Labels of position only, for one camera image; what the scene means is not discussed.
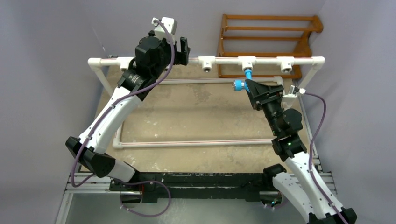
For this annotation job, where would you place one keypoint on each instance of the blue plastic water faucet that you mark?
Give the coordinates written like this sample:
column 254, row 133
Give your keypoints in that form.
column 239, row 85

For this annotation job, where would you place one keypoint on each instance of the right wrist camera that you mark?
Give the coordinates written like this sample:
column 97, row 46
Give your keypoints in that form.
column 294, row 92

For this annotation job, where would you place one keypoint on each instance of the wooden rack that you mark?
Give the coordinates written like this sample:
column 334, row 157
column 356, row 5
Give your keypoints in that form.
column 267, row 35

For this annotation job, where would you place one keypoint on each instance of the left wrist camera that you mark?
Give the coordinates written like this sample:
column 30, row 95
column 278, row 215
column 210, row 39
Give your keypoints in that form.
column 165, row 28

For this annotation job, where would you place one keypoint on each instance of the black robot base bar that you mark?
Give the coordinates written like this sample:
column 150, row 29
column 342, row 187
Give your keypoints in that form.
column 251, row 187

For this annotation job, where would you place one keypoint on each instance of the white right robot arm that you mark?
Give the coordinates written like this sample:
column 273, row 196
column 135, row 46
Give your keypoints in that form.
column 311, row 197

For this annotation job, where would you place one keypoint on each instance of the white PVC pipe frame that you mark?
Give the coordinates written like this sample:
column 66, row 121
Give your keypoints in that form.
column 285, row 64

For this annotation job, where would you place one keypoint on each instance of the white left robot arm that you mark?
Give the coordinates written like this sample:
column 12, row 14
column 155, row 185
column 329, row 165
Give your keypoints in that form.
column 152, row 57

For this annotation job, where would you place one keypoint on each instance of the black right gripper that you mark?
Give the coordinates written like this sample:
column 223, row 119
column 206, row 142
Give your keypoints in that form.
column 258, row 92

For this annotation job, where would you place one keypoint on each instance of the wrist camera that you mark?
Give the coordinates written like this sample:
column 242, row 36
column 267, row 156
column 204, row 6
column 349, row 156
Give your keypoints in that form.
column 294, row 92
column 165, row 28

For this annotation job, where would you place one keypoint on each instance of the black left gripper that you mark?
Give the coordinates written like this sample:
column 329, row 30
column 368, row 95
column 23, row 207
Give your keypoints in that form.
column 180, row 58

